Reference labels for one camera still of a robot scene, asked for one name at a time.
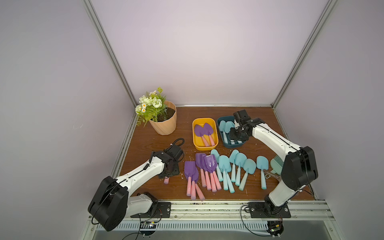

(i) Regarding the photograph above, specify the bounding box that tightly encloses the purple shovel pink handle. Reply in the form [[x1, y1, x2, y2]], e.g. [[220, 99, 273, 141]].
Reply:
[[204, 123, 215, 146], [164, 177, 170, 185], [204, 155, 222, 193], [194, 125, 210, 147], [195, 153, 207, 188], [192, 167, 206, 202], [184, 161, 196, 199]]

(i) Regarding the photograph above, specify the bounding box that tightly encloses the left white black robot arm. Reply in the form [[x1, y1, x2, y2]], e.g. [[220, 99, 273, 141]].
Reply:
[[88, 138, 185, 232]]

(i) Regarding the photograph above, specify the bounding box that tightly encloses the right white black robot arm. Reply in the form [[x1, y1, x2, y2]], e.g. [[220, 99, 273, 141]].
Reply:
[[230, 110, 319, 208]]

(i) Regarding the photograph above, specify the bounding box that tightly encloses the dark teal storage box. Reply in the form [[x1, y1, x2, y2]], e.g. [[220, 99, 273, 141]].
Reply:
[[216, 116, 245, 149]]

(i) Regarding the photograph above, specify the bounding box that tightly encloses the yellow storage box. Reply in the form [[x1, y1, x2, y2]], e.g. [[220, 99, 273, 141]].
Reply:
[[192, 118, 220, 151]]

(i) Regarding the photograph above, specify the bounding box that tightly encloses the terracotta flower pot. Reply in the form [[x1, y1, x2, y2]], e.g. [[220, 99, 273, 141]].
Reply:
[[149, 101, 177, 136]]

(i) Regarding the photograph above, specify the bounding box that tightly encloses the white flowers green plant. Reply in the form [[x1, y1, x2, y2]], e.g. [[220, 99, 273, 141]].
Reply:
[[135, 87, 168, 126]]

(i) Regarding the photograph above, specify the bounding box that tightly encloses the brown slotted scoop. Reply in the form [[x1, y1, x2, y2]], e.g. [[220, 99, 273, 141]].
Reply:
[[263, 170, 282, 182]]

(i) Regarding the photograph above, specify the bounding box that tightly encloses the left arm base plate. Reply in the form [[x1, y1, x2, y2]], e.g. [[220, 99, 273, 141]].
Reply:
[[131, 202, 171, 219]]

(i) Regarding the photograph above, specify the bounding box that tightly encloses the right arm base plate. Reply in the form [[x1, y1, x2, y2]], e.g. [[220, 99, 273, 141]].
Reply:
[[248, 202, 292, 219]]

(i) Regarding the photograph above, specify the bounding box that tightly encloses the aluminium front rail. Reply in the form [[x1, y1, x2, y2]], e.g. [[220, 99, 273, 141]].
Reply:
[[122, 200, 335, 221]]

